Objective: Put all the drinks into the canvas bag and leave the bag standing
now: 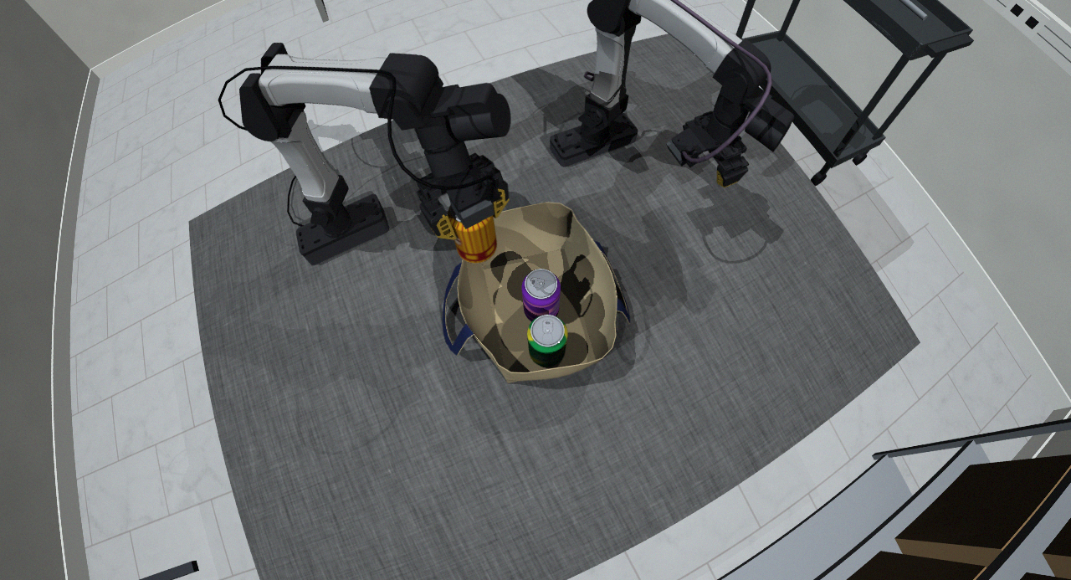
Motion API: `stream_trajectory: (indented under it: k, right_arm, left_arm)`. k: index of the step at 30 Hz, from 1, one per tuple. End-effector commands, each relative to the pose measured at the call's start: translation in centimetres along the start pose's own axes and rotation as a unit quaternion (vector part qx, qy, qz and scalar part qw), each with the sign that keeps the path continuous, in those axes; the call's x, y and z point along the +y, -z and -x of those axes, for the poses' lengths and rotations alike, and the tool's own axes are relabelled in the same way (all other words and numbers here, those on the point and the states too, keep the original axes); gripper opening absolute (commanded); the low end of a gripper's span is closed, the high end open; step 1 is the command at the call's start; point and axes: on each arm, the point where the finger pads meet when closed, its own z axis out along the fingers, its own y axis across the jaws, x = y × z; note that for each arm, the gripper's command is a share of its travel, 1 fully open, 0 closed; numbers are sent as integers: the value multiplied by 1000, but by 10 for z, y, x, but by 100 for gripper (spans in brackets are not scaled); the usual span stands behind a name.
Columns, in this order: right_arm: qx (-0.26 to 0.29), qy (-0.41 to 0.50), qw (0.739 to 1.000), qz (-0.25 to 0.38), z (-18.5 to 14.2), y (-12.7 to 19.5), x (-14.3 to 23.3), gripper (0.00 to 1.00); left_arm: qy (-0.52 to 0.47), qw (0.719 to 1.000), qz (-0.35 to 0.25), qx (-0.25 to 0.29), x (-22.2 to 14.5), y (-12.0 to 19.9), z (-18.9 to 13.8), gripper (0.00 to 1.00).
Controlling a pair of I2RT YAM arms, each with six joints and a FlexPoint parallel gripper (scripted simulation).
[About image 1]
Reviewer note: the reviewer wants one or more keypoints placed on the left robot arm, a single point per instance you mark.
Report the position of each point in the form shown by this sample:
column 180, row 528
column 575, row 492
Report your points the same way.
column 740, row 76

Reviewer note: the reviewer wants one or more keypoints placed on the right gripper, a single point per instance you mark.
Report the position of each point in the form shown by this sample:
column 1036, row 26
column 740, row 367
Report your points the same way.
column 449, row 163

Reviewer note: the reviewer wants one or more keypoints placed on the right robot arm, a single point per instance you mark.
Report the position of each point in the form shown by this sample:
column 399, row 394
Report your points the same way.
column 470, row 113

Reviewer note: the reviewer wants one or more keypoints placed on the beige canvas tote bag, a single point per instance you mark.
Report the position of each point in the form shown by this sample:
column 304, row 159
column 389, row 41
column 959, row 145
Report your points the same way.
column 530, row 230

